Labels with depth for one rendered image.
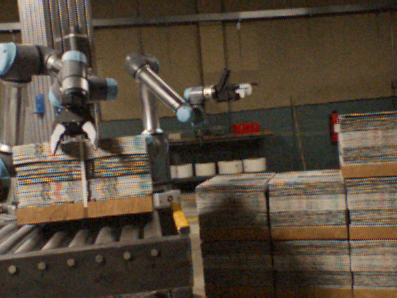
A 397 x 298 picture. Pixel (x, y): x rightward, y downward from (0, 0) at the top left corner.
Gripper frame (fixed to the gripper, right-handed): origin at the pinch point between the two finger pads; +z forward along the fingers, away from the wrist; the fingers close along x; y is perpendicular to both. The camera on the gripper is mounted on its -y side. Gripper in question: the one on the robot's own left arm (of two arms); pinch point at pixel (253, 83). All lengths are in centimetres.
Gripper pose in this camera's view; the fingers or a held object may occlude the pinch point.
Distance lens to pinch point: 234.8
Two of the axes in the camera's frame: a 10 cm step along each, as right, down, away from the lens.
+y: 1.3, 9.8, 1.7
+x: -3.7, 2.1, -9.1
